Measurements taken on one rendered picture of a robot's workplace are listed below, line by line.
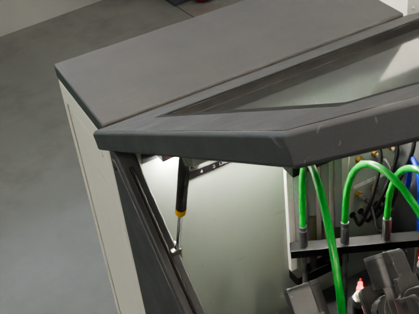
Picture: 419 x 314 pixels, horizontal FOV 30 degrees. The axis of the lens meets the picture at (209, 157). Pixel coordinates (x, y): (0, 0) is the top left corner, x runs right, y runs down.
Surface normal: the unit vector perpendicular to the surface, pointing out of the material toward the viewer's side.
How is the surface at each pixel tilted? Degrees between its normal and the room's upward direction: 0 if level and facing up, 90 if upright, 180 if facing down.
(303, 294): 40
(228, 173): 90
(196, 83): 0
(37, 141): 0
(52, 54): 0
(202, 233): 90
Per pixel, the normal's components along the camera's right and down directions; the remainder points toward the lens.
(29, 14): 0.54, 0.46
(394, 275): -0.81, 0.11
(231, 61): -0.10, -0.79
